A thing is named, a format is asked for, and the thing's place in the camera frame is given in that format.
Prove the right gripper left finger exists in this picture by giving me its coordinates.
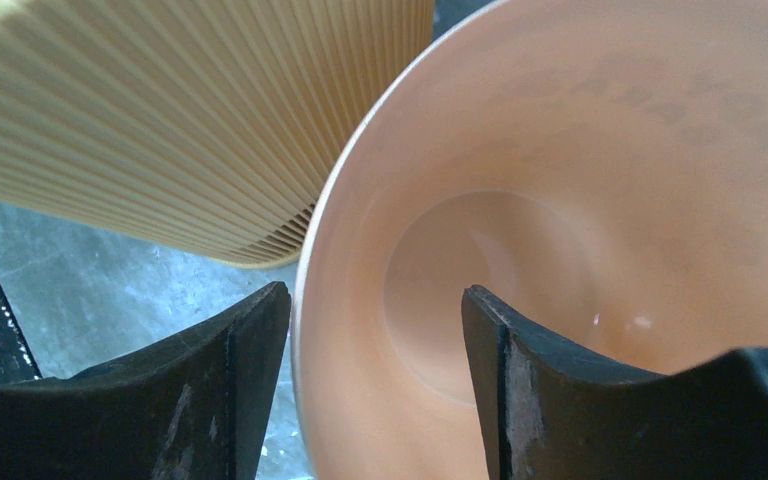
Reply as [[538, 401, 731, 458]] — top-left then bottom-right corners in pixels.
[[0, 282, 291, 479]]

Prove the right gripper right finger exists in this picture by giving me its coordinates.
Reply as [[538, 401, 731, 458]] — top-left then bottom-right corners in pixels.
[[461, 285, 768, 479]]

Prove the yellow mesh plastic bin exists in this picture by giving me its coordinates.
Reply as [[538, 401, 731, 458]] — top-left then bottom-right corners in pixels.
[[0, 1, 435, 268]]

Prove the orange plastic bin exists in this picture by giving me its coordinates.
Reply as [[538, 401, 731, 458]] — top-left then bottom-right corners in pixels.
[[292, 1, 768, 479]]

